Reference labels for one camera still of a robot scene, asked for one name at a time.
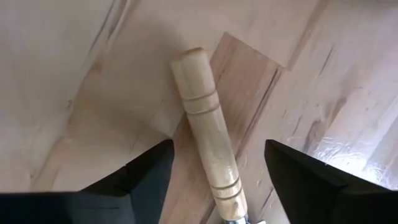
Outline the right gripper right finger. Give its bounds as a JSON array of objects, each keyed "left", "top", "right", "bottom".
[{"left": 264, "top": 139, "right": 398, "bottom": 224}]

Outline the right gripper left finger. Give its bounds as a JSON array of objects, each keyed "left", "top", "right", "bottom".
[{"left": 0, "top": 139, "right": 175, "bottom": 224}]

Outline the narrow trowel wooden handle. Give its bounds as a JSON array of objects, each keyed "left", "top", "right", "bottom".
[{"left": 170, "top": 46, "right": 268, "bottom": 224}]

